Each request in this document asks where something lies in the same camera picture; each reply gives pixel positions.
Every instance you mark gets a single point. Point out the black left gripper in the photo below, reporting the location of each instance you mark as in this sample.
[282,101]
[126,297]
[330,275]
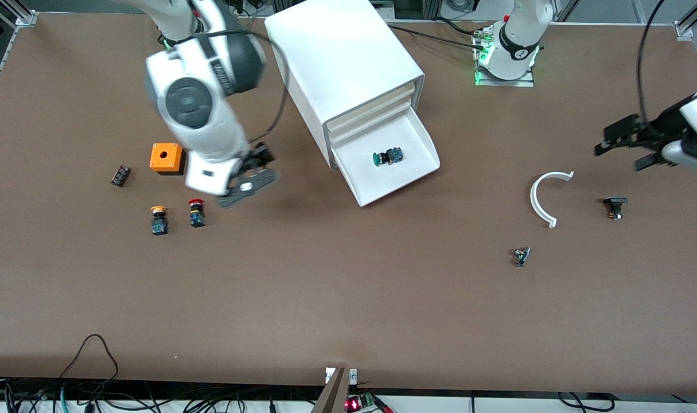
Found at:
[659,130]

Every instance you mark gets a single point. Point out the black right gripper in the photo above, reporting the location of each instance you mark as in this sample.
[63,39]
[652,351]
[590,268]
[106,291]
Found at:
[262,155]

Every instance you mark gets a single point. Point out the green push button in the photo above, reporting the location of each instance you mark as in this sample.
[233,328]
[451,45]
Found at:
[389,156]

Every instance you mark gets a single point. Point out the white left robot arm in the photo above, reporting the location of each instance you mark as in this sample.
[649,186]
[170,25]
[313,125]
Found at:
[517,34]

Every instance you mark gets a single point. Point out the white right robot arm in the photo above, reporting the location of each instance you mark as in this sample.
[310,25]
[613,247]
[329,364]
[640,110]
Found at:
[199,115]

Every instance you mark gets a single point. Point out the black push button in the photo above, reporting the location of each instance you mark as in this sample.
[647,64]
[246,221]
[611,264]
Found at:
[615,202]

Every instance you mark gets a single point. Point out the red push button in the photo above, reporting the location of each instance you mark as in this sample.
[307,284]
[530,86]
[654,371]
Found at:
[197,217]

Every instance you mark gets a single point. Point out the yellow push button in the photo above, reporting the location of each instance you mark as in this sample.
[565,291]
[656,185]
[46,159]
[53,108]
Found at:
[159,223]

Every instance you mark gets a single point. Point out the orange box with hole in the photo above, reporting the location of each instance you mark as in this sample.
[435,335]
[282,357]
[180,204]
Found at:
[164,156]

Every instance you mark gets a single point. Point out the white curved plastic arc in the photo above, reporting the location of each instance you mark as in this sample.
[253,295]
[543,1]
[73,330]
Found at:
[533,199]

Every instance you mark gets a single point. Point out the aluminium table corner profile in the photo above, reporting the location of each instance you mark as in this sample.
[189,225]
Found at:
[24,20]
[684,28]

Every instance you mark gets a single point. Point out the small black terminal block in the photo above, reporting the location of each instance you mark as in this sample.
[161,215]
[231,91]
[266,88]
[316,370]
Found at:
[120,176]

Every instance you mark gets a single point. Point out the circuit board with red light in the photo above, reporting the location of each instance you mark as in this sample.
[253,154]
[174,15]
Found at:
[362,400]

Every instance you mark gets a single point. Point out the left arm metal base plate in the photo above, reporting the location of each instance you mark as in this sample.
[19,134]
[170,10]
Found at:
[506,84]

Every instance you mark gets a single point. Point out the small metal key switch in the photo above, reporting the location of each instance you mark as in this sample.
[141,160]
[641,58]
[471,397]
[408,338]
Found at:
[521,255]

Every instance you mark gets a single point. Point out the white mount bracket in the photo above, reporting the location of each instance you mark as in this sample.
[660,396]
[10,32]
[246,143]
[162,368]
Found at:
[354,376]

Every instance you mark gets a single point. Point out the brown camera mount beam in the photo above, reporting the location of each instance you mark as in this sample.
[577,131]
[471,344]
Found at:
[334,396]

